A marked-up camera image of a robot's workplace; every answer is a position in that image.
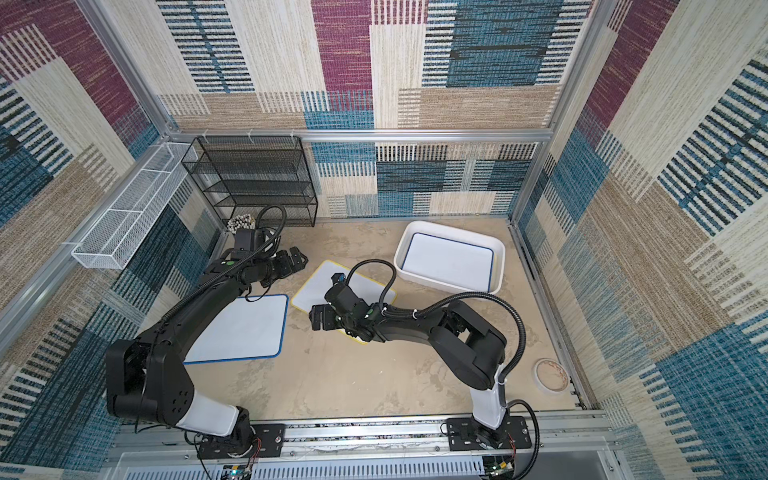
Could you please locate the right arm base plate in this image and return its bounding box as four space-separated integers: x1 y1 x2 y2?
443 414 533 451

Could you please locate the pencil cup holder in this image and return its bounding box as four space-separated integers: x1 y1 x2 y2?
227 214 256 235

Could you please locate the yellow whiteboard back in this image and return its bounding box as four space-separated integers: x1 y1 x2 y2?
291 260 397 342

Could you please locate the blue whiteboard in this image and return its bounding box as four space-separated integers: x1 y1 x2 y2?
402 232 494 292
184 294 289 365

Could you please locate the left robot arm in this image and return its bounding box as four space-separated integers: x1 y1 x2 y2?
105 247 308 448

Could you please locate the white storage box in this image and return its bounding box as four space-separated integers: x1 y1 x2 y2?
393 221 506 294

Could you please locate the black mesh shelf rack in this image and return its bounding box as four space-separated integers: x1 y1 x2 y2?
182 136 318 226

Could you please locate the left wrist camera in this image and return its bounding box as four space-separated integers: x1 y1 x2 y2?
233 228 266 258

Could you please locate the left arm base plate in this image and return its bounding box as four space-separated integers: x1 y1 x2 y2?
196 423 286 460

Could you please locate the aluminium front rail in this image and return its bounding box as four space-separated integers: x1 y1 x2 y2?
99 410 633 479

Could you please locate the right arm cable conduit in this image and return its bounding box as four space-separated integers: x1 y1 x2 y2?
344 258 541 480

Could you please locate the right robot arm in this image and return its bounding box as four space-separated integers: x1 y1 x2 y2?
309 281 507 431

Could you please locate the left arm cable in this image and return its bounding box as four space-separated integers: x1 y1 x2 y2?
161 205 288 325

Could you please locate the white wire basket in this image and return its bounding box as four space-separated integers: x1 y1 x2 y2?
71 142 189 270

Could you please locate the tape roll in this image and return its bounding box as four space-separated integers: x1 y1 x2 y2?
532 358 571 394

